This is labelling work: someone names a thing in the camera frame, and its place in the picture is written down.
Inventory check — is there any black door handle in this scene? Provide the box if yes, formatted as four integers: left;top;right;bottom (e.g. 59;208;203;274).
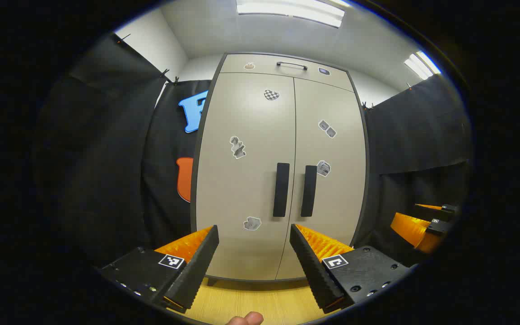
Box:
273;162;290;218
300;165;318;218

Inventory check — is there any beige double-door shoe cabinet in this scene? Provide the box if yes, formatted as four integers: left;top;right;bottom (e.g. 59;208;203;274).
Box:
190;53;369;283

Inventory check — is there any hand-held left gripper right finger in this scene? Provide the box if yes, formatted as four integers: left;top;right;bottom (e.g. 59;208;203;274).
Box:
289;223;412;314

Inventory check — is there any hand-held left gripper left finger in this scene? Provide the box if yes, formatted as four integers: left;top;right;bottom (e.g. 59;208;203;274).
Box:
99;225;220;314

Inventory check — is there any ceiling light panel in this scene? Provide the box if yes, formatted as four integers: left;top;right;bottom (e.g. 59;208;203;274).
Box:
404;51;442;81
236;0;345;28

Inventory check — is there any beige shoe cabinet door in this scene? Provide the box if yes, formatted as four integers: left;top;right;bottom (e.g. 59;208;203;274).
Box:
195;72;296;280
276;78;367;280

